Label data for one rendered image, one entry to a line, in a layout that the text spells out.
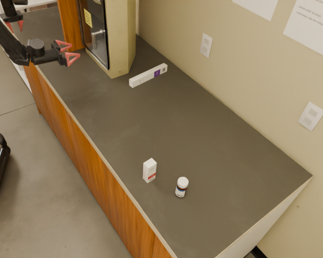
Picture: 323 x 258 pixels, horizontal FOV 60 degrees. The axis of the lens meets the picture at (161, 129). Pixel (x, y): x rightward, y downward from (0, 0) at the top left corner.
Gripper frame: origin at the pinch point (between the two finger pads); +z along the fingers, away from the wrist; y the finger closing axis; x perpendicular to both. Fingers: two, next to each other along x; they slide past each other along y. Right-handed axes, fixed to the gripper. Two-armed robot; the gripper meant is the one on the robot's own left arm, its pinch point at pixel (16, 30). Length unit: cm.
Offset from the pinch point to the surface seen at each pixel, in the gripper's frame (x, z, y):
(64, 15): -8.9, -6.2, 25.3
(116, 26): -46, -13, 37
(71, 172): -23, 110, 0
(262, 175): -137, 18, 52
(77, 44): -8.8, 12.8, 29.4
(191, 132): -102, 17, 43
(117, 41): -46, -5, 37
